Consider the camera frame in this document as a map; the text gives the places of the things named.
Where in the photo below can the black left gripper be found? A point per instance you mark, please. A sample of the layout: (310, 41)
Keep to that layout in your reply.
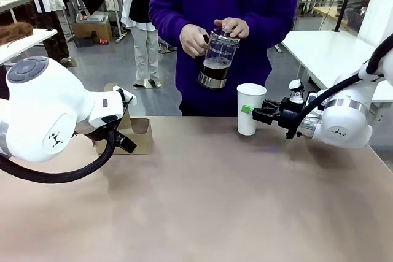
(126, 144)

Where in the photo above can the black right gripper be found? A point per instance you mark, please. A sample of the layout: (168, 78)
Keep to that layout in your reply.
(285, 114)

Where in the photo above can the brown cardboard cup carrier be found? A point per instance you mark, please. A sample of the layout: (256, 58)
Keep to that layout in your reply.
(142, 139)

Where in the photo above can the white paper cup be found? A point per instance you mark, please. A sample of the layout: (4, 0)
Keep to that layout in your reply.
(250, 125)

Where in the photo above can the glass french press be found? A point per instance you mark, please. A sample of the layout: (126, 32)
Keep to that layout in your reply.
(219, 59)

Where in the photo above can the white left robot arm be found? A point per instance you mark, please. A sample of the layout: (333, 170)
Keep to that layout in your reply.
(46, 105)

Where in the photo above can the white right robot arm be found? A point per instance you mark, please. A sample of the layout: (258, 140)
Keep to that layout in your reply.
(344, 127)

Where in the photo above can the person's left forearm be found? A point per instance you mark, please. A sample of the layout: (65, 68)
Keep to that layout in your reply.
(273, 19)

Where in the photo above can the person's right forearm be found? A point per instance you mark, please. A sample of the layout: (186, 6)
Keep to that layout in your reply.
(165, 16)

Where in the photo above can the person's left hand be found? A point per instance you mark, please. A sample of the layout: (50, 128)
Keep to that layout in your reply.
(236, 27)

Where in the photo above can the person's right hand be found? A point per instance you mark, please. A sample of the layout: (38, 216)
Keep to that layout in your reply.
(190, 39)

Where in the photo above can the large white table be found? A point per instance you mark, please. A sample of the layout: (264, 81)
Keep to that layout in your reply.
(322, 50)

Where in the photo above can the person in black top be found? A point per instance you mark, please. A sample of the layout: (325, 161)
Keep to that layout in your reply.
(147, 53)

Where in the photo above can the black storage bin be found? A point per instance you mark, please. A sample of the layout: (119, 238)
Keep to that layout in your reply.
(84, 42)

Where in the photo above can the brown cardboard box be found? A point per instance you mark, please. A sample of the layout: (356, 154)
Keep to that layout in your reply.
(98, 30)

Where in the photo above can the grey plastic bin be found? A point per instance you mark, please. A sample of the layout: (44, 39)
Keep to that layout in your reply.
(98, 16)

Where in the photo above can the black stand pole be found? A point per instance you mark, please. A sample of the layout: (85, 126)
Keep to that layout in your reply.
(345, 1)

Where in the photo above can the white table with brown fur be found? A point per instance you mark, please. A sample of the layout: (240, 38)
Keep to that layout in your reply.
(30, 42)

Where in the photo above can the brown furry object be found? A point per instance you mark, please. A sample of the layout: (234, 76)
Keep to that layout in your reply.
(15, 32)

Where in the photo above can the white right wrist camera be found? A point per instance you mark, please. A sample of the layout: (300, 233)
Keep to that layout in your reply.
(296, 85)

